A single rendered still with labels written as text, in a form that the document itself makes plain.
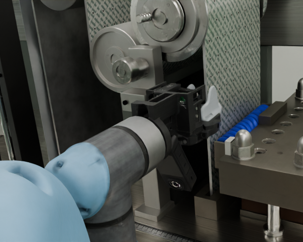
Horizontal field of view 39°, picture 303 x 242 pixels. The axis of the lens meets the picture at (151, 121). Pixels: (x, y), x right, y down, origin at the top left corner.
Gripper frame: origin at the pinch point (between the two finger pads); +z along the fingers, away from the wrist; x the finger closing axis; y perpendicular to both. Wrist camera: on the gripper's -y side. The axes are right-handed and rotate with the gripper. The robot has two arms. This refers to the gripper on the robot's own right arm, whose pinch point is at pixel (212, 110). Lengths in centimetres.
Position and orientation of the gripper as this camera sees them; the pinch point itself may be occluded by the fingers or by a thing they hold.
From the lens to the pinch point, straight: 73.9
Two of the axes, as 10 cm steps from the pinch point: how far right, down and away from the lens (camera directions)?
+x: -8.2, -1.2, 5.6
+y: -0.9, -9.4, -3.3
